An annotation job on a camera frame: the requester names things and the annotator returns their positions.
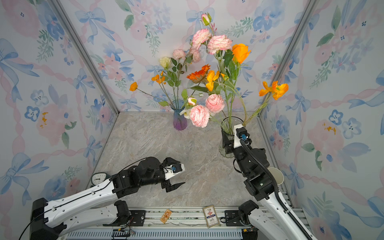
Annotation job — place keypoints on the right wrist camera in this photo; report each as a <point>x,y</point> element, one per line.
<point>240,134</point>

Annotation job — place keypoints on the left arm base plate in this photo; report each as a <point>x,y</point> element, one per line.
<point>134,218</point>

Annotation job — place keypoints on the pink ranunculus spray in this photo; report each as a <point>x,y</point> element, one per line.
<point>214,44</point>

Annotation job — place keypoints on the small green alarm clock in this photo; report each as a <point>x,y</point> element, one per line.
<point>98,178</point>

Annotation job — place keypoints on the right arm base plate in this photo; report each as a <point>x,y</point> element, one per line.
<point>233,219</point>

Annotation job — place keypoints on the clear glass vase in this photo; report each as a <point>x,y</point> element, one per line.
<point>227,124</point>

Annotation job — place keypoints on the orange poppy thin stem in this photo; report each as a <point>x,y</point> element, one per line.
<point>223,92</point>

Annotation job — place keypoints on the yellow rose stem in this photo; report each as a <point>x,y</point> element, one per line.
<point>169,79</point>

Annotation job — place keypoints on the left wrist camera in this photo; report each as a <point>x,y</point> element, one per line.
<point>173,170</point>

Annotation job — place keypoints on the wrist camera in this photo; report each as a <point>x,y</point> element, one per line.
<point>173,170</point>
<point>240,134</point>

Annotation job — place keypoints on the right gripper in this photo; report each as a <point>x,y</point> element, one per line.
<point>228,144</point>

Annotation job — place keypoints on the blue purple glass vase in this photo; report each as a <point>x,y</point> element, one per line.
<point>179,121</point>

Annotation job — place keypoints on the pink rose stem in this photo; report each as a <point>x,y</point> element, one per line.
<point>181,60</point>

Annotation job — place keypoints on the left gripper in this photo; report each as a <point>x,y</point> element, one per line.
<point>172,187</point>

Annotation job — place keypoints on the pink carnation stem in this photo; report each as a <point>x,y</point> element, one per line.
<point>200,115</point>

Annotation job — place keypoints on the playing card box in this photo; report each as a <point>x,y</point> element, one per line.
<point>211,216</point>

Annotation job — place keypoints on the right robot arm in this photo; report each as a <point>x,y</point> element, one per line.
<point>260,183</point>

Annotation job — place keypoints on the small white flower spray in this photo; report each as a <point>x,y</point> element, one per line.
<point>188,104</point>

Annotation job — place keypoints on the white metal bucket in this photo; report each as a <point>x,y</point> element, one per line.
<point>278,175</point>

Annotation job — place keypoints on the orange poppy green leaves stem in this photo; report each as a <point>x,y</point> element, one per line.
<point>230,67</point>

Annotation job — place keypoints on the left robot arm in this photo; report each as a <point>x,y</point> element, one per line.
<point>101,204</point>

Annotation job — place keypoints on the orange gerbera stem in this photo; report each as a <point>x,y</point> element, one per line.
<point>206,81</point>

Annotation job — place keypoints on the small orange tag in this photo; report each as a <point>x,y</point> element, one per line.
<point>166,215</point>

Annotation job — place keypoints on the aluminium rail frame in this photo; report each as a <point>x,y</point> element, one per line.
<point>180,223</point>

